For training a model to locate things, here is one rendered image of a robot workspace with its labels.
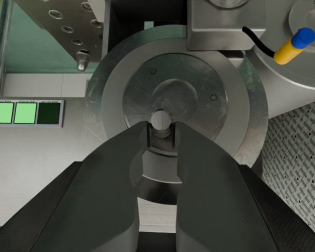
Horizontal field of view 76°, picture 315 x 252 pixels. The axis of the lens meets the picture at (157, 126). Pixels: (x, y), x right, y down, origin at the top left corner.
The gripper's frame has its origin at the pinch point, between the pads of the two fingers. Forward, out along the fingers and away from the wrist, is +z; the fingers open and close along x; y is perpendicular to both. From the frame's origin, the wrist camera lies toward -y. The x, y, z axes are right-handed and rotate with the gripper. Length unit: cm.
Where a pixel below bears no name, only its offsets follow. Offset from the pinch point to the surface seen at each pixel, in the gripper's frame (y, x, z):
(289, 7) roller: -5.8, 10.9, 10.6
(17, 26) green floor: 11, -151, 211
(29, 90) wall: 101, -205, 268
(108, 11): -5.6, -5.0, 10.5
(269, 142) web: 15.0, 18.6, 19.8
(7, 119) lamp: 18, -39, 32
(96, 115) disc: 1.5, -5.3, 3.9
